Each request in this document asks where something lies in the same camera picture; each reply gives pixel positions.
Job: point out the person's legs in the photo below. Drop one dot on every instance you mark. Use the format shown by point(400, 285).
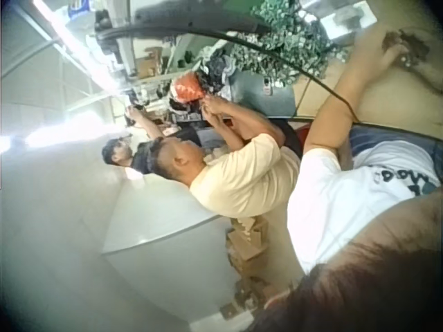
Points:
point(387, 133)

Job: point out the heap of cardboard boxes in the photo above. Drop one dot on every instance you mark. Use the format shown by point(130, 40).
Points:
point(247, 249)

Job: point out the grey machine box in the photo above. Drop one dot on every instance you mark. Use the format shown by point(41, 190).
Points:
point(256, 93)

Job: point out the orange patterned bag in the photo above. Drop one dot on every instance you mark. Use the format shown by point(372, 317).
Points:
point(187, 88)

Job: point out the white table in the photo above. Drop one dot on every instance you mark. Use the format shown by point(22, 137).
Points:
point(166, 269)

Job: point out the person's right hand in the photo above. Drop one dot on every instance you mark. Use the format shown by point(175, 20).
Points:
point(431, 69)

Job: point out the cluttered work shelf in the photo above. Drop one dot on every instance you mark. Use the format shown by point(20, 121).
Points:
point(149, 58)

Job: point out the small dark metal part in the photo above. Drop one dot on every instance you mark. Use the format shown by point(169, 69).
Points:
point(413, 45)

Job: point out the person's left fingers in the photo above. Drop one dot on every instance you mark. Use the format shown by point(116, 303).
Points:
point(398, 52)

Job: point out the blue and white packet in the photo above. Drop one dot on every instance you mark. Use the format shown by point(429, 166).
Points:
point(80, 7)

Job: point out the person's left hand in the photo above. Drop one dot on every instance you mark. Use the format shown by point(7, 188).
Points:
point(373, 46)

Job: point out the heap of small metal parts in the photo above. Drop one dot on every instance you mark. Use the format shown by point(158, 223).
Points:
point(290, 45)

